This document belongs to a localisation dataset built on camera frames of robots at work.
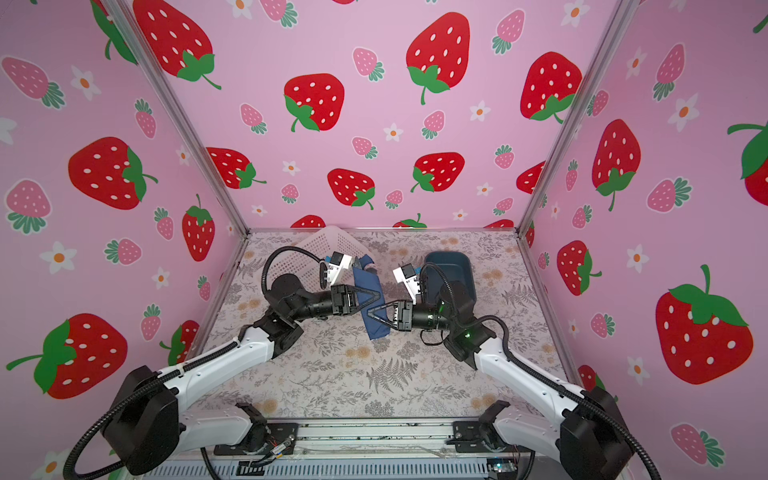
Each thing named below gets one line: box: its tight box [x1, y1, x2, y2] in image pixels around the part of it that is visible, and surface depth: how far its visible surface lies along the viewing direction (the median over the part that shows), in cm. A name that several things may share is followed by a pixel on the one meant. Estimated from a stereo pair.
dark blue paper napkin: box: [353, 254, 391, 340], surface depth 67 cm
